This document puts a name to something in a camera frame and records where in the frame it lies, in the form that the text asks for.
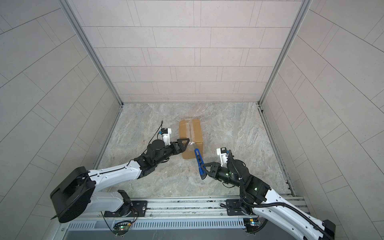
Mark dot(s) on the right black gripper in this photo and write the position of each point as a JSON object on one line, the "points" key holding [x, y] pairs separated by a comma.
{"points": [[215, 170]]}

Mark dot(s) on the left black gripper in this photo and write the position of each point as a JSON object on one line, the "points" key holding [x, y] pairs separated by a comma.
{"points": [[180, 150]]}

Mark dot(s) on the blue utility knife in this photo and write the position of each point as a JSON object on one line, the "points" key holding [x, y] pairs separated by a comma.
{"points": [[200, 161]]}

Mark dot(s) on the brown taped cardboard box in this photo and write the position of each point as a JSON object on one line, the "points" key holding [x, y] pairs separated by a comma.
{"points": [[191, 129]]}

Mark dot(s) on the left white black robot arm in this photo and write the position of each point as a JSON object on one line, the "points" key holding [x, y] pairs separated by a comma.
{"points": [[82, 191]]}

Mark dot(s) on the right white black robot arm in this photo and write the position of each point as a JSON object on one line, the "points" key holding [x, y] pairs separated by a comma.
{"points": [[258, 198]]}

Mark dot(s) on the right green circuit board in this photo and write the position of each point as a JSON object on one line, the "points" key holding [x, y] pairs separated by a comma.
{"points": [[252, 226]]}

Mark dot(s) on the green circuit board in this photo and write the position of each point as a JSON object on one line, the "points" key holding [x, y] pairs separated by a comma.
{"points": [[121, 228], [252, 226]]}

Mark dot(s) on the left green circuit board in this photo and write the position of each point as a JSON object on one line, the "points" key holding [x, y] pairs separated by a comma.
{"points": [[121, 228]]}

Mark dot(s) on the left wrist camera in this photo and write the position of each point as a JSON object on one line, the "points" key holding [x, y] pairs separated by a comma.
{"points": [[166, 134]]}

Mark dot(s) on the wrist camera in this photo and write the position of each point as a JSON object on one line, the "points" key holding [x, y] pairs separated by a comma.
{"points": [[223, 153], [166, 134]]}

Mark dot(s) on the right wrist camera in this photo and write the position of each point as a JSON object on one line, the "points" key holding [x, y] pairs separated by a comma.
{"points": [[223, 153]]}

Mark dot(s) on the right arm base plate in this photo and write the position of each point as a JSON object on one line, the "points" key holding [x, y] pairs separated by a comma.
{"points": [[236, 207]]}

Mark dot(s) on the aluminium front rail frame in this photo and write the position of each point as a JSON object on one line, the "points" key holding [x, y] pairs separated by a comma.
{"points": [[162, 214]]}

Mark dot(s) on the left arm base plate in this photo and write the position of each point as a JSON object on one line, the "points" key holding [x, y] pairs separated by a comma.
{"points": [[135, 209]]}

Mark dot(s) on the left aluminium corner post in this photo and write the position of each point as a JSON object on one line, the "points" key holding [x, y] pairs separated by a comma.
{"points": [[69, 13]]}

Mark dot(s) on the aluminium corner post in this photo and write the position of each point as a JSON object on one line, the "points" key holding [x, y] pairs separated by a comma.
{"points": [[290, 38], [69, 13]]}

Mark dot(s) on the right aluminium corner post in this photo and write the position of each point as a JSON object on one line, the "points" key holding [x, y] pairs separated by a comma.
{"points": [[290, 38]]}

